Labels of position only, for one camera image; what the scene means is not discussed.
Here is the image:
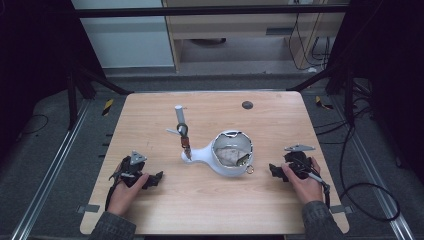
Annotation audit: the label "white cabinet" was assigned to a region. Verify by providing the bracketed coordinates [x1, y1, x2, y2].
[70, 0, 175, 70]

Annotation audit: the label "dark curtain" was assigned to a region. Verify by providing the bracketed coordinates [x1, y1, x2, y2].
[326, 0, 424, 184]
[0, 0, 106, 161]

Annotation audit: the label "long black floor cable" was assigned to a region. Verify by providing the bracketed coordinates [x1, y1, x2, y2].
[338, 123, 401, 223]

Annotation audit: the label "thin black floor cable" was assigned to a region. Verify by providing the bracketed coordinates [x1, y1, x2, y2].
[19, 114, 50, 136]

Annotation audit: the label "grey-handled brush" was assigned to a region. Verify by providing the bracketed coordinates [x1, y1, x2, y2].
[165, 104, 193, 161]

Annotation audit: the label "person's left hand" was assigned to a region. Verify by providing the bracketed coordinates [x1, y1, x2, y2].
[106, 172, 151, 218]

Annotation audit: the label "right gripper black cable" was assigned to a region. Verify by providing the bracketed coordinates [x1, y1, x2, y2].
[308, 170, 332, 209]

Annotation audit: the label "black hanging cables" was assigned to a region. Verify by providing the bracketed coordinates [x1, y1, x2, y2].
[287, 12, 332, 72]

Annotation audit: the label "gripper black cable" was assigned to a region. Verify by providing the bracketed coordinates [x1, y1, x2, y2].
[308, 170, 332, 209]
[104, 171, 123, 212]

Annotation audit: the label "white kettle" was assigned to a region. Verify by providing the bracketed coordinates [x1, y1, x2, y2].
[180, 129, 255, 178]

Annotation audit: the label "black horizontal bar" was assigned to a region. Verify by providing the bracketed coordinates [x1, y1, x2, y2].
[73, 4, 350, 18]

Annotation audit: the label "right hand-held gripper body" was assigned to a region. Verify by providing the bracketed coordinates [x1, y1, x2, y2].
[282, 143, 317, 181]

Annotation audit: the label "yellow black tape strip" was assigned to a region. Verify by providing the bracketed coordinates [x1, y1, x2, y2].
[314, 95, 335, 111]
[101, 98, 115, 117]

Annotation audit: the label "person's right hand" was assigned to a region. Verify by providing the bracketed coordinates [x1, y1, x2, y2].
[280, 156, 325, 205]

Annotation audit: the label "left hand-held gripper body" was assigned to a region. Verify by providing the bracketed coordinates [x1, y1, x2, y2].
[109, 150, 150, 188]

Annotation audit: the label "grey cloth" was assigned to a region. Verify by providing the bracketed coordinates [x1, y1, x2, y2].
[214, 147, 250, 167]

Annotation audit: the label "black metal stand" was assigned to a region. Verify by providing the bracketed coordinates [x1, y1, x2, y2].
[65, 58, 135, 132]
[285, 61, 373, 129]

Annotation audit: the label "light wooden desk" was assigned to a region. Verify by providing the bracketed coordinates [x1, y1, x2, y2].
[161, 0, 350, 73]

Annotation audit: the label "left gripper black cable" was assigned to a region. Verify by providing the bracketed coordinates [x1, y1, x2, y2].
[104, 171, 123, 212]

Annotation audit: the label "aluminium floor rail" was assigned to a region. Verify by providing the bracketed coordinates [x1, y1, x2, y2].
[333, 94, 416, 240]
[10, 99, 92, 240]

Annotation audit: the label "grey table bracket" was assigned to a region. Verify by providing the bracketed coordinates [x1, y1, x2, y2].
[76, 204, 101, 214]
[330, 204, 354, 215]

